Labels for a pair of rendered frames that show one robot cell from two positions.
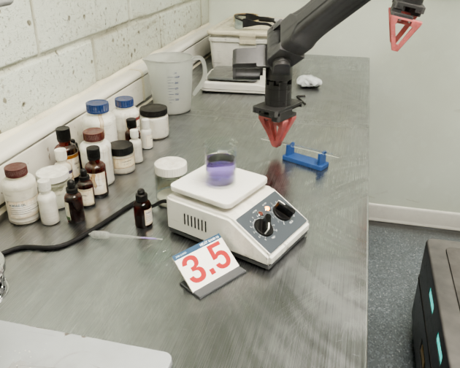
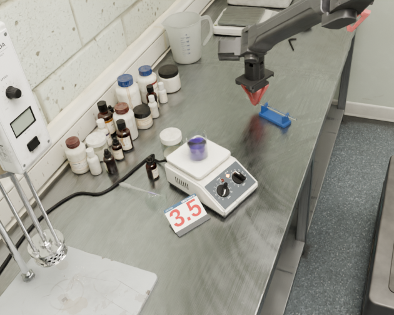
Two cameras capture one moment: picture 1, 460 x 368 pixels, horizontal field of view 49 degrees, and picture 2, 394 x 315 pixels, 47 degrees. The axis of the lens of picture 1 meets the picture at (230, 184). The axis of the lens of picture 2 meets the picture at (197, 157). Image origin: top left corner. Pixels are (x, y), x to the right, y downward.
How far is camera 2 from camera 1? 0.42 m
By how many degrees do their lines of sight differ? 18
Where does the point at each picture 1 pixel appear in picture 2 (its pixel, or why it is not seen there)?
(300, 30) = (259, 41)
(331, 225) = (276, 182)
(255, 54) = (234, 45)
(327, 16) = (276, 36)
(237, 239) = (206, 198)
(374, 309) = (352, 200)
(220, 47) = not seen: outside the picture
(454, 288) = not seen: outside the picture
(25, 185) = (79, 152)
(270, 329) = (216, 261)
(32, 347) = (85, 265)
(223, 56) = not seen: outside the picture
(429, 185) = not seen: outside the picture
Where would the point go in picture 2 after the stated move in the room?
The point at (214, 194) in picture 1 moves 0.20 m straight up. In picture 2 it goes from (192, 167) to (182, 98)
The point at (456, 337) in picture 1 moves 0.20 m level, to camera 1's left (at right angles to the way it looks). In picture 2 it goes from (386, 240) to (322, 237)
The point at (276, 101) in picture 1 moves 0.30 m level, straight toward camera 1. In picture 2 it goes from (251, 77) to (231, 144)
